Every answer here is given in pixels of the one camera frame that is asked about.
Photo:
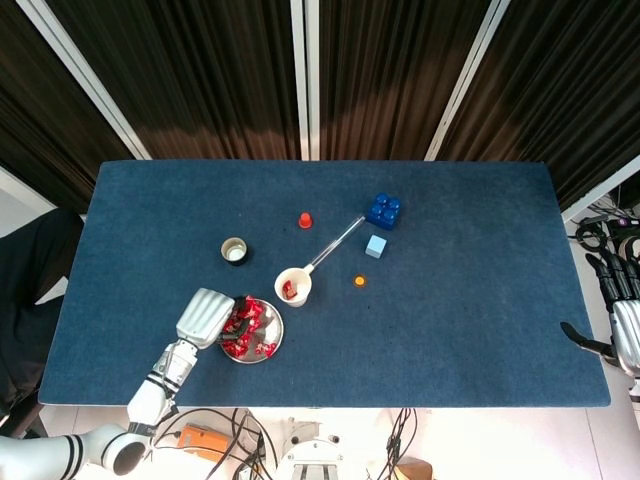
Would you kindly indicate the dark brown curtain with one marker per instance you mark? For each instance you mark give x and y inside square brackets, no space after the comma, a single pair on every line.
[390,75]
[40,100]
[190,75]
[565,75]

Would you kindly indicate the white double partition post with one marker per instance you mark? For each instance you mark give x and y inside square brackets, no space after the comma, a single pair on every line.
[312,75]

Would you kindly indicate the orange device box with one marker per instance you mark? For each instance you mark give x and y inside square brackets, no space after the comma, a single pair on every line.
[202,442]

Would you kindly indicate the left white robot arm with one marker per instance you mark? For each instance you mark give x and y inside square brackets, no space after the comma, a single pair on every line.
[150,400]

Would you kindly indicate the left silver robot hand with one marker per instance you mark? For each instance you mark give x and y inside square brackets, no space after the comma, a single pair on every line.
[205,317]

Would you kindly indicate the red small cone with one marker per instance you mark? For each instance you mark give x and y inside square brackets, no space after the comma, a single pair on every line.
[305,220]

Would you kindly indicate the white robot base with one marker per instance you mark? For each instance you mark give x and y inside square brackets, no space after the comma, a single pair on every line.
[312,460]

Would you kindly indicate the blue table cloth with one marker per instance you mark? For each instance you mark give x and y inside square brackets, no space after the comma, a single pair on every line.
[450,325]

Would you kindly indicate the dark blue building block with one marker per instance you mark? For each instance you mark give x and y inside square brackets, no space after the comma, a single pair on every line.
[385,210]

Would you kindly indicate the red candy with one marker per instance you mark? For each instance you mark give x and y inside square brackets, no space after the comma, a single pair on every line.
[289,290]
[239,347]
[246,321]
[231,327]
[256,309]
[272,350]
[260,348]

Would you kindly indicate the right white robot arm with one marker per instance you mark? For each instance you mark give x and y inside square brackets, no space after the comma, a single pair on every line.
[636,390]

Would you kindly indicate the small black paper cup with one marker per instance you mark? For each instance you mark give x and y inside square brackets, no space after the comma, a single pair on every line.
[234,250]

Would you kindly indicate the orange round disc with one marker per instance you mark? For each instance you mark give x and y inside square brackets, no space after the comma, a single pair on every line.
[359,281]

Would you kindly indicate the white paper cup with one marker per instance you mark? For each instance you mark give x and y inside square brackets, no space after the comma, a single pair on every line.
[298,302]

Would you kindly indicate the light blue cube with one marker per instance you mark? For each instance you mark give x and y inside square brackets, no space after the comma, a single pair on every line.
[376,246]

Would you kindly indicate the brown wooden thing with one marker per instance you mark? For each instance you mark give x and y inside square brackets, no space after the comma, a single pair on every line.
[412,470]

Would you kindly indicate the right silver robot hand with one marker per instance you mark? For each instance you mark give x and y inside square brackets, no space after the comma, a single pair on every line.
[627,330]

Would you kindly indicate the clear glass test tube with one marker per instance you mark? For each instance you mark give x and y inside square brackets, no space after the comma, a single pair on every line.
[334,243]

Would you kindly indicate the round steel plate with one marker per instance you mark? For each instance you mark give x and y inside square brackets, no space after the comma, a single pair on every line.
[275,325]

